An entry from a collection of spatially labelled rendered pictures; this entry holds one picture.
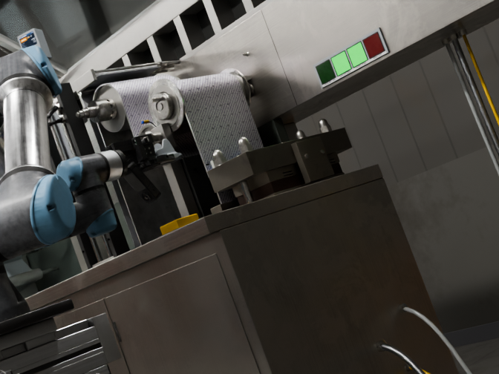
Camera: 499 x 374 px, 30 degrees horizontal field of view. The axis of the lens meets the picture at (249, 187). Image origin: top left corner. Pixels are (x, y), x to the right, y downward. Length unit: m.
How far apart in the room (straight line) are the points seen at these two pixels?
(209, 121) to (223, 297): 0.60
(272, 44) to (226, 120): 0.27
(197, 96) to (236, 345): 0.74
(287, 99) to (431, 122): 2.13
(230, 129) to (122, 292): 0.54
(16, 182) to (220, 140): 0.96
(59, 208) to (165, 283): 0.68
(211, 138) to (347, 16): 0.49
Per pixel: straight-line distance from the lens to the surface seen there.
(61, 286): 2.62
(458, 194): 4.72
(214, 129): 2.55
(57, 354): 1.73
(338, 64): 2.55
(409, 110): 4.81
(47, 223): 1.66
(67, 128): 2.75
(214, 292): 2.17
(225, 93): 2.63
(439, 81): 4.69
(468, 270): 4.81
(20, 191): 1.69
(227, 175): 2.38
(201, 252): 2.17
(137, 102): 2.74
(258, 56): 2.75
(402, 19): 2.42
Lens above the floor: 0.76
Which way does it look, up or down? 5 degrees up
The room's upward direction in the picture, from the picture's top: 20 degrees counter-clockwise
